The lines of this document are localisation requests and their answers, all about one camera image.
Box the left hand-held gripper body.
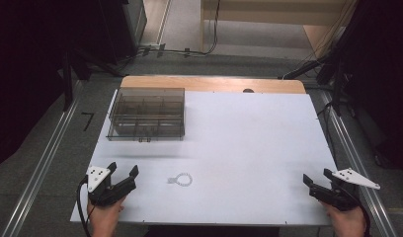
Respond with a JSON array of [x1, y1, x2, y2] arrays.
[[86, 165, 137, 207]]

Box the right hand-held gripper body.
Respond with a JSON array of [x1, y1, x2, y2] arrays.
[[308, 168, 382, 212]]

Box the person's left hand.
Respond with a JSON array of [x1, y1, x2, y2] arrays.
[[87, 195, 127, 237]]

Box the person's right hand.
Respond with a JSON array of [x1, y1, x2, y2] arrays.
[[322, 200, 367, 237]]

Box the black tape corner mark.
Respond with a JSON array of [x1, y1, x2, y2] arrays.
[[80, 112, 96, 132]]

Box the clear compartment storage box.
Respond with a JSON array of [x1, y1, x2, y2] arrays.
[[106, 86, 187, 143]]

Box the black metal stand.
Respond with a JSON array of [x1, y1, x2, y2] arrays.
[[59, 48, 93, 113], [315, 48, 351, 117]]

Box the dark curtain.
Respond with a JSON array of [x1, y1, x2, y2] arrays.
[[0, 0, 104, 171], [341, 0, 403, 176]]

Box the wooden table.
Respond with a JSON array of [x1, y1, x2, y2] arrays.
[[120, 75, 307, 95]]

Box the dark cabinet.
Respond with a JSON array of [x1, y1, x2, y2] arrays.
[[99, 0, 148, 66]]

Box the light wooden bench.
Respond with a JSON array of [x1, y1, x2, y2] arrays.
[[200, 0, 360, 61]]

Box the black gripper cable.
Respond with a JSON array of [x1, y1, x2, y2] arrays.
[[76, 177, 93, 237]]

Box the metal floor rail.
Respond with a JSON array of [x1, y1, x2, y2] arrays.
[[1, 80, 84, 237], [319, 90, 399, 237]]

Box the black floor cable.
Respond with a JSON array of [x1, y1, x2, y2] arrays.
[[136, 0, 222, 57]]

